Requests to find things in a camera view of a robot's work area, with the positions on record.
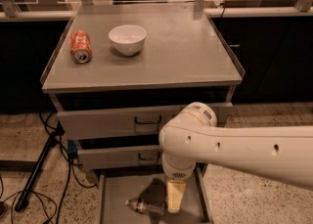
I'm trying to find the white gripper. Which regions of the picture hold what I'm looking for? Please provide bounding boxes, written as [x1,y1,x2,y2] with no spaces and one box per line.
[162,153,196,213]

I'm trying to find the clear plastic water bottle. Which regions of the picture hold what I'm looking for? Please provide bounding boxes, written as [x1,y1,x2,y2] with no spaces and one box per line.
[125,198,165,218]

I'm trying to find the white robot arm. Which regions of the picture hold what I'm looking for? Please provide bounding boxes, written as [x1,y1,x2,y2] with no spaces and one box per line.
[158,103,313,213]

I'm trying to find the grey middle drawer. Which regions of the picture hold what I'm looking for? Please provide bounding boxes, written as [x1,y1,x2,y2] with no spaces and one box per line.
[78,145,163,169]

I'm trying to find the grey drawer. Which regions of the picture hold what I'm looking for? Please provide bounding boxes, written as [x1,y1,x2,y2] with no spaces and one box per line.
[56,102,234,141]
[95,165,213,224]
[78,145,163,169]

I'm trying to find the grey bottom drawer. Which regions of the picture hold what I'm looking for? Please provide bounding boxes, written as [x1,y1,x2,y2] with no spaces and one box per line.
[95,165,213,224]

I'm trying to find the grey top drawer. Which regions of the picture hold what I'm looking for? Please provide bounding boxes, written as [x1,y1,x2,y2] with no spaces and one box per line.
[56,102,234,141]

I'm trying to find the grey drawer cabinet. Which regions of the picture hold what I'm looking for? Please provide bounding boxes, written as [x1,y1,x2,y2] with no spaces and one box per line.
[39,3,246,224]

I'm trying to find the white ceramic bowl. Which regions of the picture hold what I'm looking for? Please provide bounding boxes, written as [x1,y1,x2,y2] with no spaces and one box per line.
[109,24,147,56]

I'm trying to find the orange soda can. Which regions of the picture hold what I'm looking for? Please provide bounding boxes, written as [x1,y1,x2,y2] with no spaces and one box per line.
[69,30,92,64]

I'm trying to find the black floor cable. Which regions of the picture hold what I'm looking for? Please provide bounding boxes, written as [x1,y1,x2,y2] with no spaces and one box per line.
[0,112,98,224]

